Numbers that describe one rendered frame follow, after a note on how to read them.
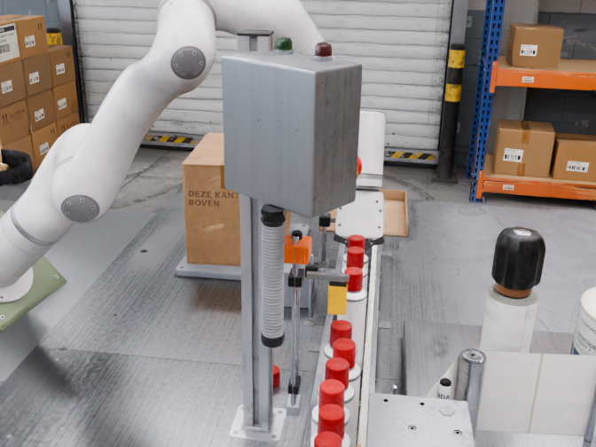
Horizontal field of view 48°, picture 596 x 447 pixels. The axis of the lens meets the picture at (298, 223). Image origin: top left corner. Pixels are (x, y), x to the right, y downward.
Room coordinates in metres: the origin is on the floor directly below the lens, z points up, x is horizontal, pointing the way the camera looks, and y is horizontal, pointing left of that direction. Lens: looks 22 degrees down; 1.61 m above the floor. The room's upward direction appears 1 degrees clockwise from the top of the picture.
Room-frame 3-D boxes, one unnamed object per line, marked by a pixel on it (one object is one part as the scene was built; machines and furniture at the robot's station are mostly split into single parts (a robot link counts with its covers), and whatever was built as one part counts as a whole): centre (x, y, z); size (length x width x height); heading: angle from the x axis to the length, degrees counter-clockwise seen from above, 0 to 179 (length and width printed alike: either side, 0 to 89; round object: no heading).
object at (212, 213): (1.71, 0.15, 0.99); 0.30 x 0.24 x 0.27; 175
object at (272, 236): (0.85, 0.03, 1.18); 0.04 x 0.04 x 0.21
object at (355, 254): (1.16, -0.11, 0.98); 0.05 x 0.05 x 0.20
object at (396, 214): (1.99, -0.21, 0.85); 0.30 x 0.26 x 0.04; 173
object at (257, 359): (0.97, 0.06, 1.16); 0.04 x 0.04 x 0.67; 83
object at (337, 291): (0.95, -0.06, 1.09); 0.03 x 0.01 x 0.06; 83
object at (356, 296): (1.07, -0.10, 0.98); 0.05 x 0.05 x 0.20
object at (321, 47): (0.89, -0.03, 1.49); 0.03 x 0.03 x 0.02
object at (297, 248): (0.94, -0.03, 1.05); 0.10 x 0.04 x 0.33; 83
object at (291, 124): (0.90, 0.01, 1.38); 0.17 x 0.10 x 0.19; 48
